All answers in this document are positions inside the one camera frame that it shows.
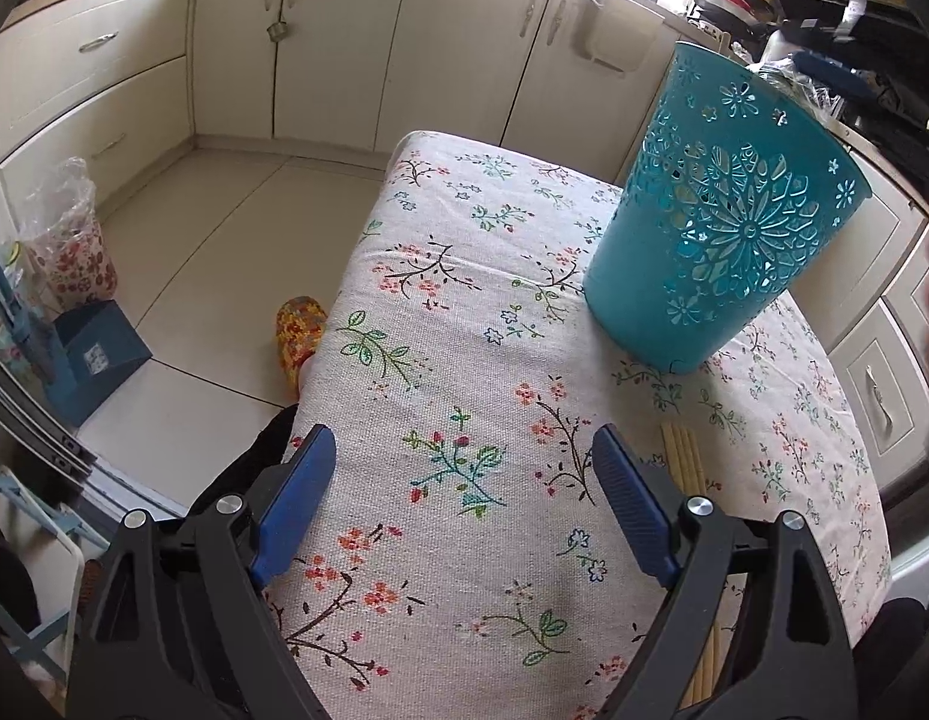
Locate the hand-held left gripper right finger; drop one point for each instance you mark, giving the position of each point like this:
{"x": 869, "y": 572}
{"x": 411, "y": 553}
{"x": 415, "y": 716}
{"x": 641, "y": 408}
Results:
{"x": 633, "y": 502}

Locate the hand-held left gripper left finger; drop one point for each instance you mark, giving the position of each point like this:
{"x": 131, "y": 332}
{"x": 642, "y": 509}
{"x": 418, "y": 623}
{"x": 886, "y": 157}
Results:
{"x": 292, "y": 510}

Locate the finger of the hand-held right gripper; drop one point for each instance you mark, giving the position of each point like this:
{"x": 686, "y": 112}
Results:
{"x": 839, "y": 75}

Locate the bundle of wooden chopsticks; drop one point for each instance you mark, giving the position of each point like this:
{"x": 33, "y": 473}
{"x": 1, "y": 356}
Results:
{"x": 685, "y": 457}

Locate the blue perforated plastic basket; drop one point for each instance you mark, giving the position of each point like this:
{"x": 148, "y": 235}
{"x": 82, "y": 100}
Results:
{"x": 659, "y": 262}

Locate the person's left leg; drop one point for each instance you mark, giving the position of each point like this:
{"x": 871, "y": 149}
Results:
{"x": 247, "y": 465}

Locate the yellow floral slipper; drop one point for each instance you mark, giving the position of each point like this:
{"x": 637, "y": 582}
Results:
{"x": 295, "y": 330}

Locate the white three-drawer cabinet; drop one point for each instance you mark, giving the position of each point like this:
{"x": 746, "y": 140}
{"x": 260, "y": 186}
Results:
{"x": 891, "y": 292}

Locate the white hanging door bin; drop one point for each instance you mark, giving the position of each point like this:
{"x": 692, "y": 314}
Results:
{"x": 614, "y": 30}

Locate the light blue folding rack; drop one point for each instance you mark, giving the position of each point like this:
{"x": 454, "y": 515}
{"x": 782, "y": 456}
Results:
{"x": 59, "y": 525}

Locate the blue dustpan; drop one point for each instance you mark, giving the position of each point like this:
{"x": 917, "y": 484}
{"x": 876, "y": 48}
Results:
{"x": 97, "y": 360}

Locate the floral tablecloth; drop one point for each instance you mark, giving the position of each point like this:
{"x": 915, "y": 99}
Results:
{"x": 449, "y": 315}

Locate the floral bin with plastic bag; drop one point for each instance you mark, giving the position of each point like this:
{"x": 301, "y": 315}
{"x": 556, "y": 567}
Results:
{"x": 74, "y": 262}

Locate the white door base cabinets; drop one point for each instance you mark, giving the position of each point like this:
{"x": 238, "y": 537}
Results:
{"x": 337, "y": 52}

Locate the white two-drawer cabinet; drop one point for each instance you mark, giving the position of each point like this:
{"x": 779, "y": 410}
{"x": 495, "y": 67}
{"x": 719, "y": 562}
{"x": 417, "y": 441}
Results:
{"x": 82, "y": 90}

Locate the small metal cabinet lock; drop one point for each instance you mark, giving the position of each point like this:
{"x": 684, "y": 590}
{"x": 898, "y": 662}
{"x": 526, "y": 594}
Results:
{"x": 277, "y": 30}

